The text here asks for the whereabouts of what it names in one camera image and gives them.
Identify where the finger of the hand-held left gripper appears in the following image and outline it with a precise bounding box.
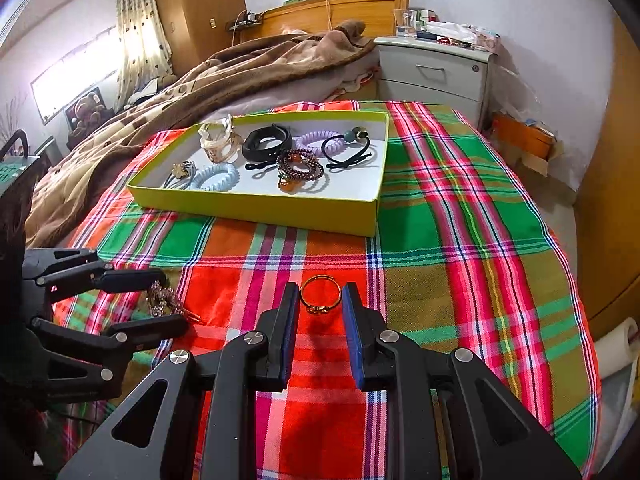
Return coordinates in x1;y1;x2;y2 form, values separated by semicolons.
27;316;188;402
22;247;168;303

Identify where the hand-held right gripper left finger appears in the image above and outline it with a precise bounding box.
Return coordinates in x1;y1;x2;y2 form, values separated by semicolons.
59;282;301;480

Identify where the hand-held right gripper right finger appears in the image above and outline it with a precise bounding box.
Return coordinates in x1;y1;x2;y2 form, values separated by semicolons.
342;282;583;480

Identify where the purple beaded hair clip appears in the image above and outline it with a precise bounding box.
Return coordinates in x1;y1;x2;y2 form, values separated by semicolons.
145;280;203;323

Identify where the gold ring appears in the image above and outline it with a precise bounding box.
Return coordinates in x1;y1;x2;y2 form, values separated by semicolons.
300;275;346;317

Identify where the grey hair tie gold flower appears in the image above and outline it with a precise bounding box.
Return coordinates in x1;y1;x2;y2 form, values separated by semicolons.
162;160;201;191

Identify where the yellow-green cardboard box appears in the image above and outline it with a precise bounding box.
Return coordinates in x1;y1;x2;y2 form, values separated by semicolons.
126;111;390;238

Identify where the light blue spiral hair tie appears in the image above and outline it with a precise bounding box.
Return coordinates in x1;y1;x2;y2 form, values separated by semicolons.
192;162;241;193

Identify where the dark red bead bracelet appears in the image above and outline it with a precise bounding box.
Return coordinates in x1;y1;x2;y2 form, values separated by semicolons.
276;149;328;195

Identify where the black leather bracelet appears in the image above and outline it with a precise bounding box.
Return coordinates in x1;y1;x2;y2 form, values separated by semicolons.
241;123;294;181

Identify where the black hair tie green ball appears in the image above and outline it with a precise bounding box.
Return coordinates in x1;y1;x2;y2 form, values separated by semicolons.
321;127;377;172

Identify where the plaid cloth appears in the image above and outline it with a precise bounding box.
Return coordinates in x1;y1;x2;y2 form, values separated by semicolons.
50;100;601;480

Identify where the brown teddy bear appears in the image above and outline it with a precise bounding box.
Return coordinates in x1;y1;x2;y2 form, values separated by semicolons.
65;87;106;133

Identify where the window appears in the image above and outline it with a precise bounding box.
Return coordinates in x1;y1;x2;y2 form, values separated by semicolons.
30;25;121;126

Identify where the cream hair claw clip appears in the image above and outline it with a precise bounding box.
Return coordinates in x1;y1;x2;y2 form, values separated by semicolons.
197;114;246;163

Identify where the brown blanket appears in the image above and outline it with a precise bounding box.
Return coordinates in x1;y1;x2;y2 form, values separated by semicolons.
22;20;378;248

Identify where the dotted curtain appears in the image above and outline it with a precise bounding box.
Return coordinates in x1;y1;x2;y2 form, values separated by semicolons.
115;0;173;111

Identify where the white paper roll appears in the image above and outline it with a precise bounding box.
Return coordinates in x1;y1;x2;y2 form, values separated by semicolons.
595;317;640;378

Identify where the orange box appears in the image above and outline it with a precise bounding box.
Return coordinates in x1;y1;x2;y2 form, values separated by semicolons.
492;112;563;158

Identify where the grey nightstand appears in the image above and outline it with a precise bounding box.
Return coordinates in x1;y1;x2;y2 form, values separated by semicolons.
374;36;498;131

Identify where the wooden wardrobe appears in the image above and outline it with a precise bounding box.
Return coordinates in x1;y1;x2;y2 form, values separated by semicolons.
150;0;246;76

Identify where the wooden cabinet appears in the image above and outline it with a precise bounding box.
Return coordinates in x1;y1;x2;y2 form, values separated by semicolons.
575;10;640;326

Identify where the clear drinking glass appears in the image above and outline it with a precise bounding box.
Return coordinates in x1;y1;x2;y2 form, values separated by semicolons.
393;9;417;39

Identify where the wooden headboard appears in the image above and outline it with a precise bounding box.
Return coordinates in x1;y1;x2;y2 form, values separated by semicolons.
239;0;411;43

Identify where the pile of toiletries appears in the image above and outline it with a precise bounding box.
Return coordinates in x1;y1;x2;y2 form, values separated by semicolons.
417;10;501;53

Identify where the purple spiral hair tie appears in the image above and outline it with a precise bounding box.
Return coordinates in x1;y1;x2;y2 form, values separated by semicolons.
294;130;347;158

